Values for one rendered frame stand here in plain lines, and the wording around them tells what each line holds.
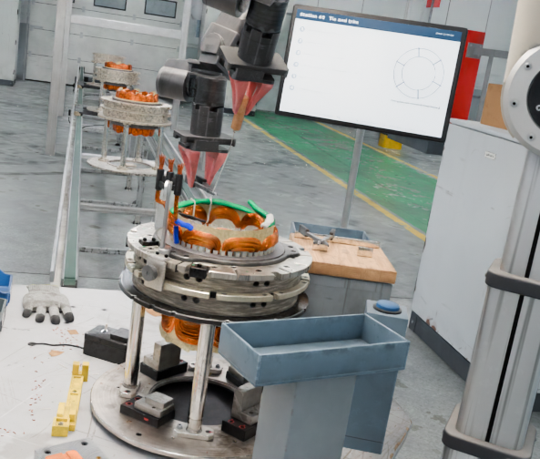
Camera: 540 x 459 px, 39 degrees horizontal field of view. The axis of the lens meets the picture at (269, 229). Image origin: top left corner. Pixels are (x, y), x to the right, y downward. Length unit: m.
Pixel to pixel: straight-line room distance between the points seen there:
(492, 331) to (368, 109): 1.26
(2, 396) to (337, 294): 0.63
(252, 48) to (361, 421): 0.65
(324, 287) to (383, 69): 1.02
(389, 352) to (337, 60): 1.38
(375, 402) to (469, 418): 0.21
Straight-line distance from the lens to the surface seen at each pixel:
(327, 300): 1.45
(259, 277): 1.18
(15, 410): 1.40
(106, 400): 1.39
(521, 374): 1.17
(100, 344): 1.58
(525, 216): 1.13
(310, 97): 2.33
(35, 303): 1.81
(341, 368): 1.05
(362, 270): 1.43
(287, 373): 1.00
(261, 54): 1.20
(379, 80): 2.31
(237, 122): 1.27
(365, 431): 1.38
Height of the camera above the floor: 1.44
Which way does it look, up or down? 14 degrees down
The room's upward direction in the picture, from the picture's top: 9 degrees clockwise
